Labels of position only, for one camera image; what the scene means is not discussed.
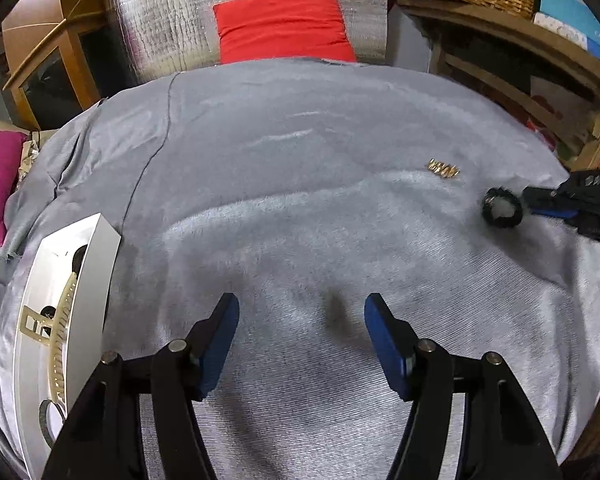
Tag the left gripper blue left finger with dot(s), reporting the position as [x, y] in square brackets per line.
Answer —
[184, 372]

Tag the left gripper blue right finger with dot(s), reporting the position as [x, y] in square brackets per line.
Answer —
[421, 373]

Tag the cream hair claw clip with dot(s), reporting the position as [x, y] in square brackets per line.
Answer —
[52, 333]

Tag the gold snowflake brooch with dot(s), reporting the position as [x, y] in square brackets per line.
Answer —
[442, 169]

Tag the clear glass bangle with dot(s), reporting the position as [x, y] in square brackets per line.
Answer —
[51, 418]

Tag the white jewelry tray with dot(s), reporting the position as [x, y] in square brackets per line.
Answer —
[89, 247]

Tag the wooden shelf table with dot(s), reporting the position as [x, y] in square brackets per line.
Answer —
[547, 82]

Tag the light blue shoe box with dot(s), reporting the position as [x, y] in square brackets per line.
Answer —
[573, 20]

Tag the grey table cloth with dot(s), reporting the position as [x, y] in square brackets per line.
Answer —
[301, 187]

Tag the red cushion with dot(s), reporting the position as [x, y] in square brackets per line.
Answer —
[259, 29]

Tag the wooden cabinet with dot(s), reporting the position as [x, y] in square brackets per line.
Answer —
[49, 77]

